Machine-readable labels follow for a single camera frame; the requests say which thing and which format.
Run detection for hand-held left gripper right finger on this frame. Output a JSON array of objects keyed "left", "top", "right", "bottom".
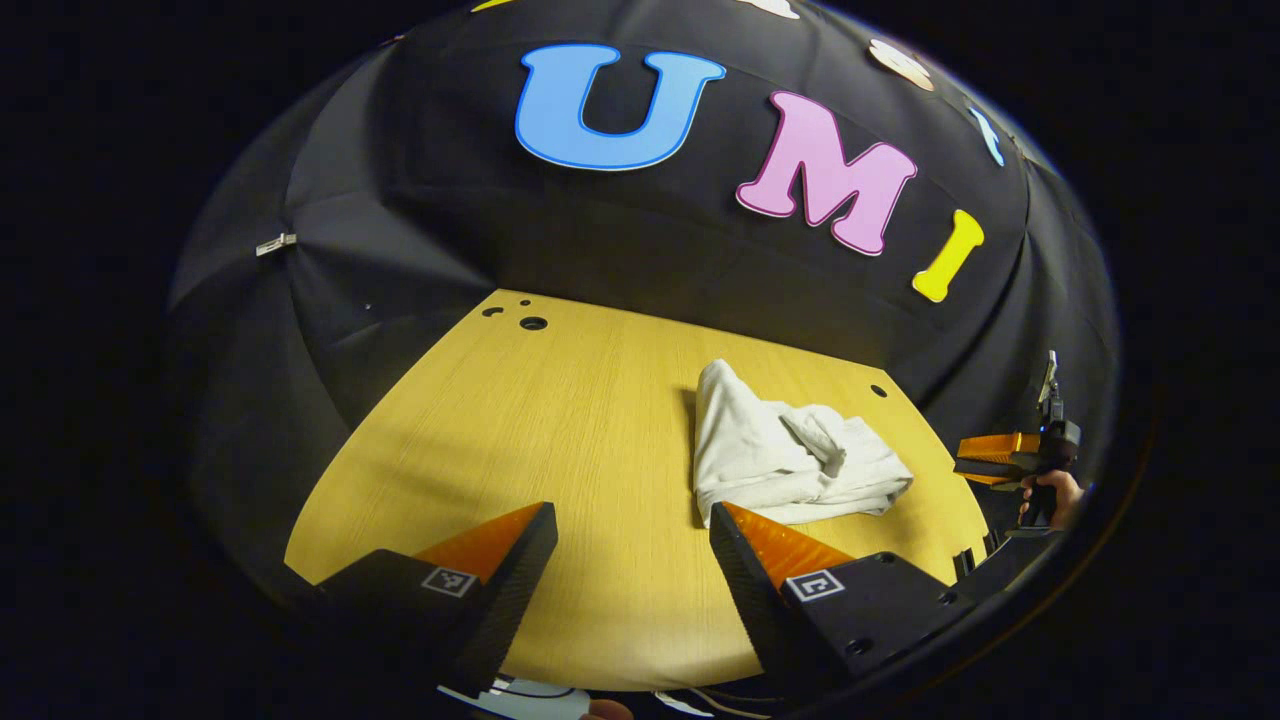
[{"left": 708, "top": 502, "right": 976, "bottom": 701}]

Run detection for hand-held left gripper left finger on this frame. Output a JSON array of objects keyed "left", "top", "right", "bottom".
[{"left": 290, "top": 502, "right": 559, "bottom": 701}]

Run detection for white jeans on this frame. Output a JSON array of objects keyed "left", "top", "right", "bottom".
[{"left": 693, "top": 360, "right": 914, "bottom": 528}]

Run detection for white flat object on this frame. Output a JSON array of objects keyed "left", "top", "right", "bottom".
[{"left": 437, "top": 678, "right": 593, "bottom": 720}]

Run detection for black backdrop cloth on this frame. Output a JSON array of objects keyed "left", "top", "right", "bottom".
[{"left": 168, "top": 0, "right": 1121, "bottom": 601}]

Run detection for white cable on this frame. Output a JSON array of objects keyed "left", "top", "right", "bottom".
[{"left": 655, "top": 688, "right": 763, "bottom": 720}]

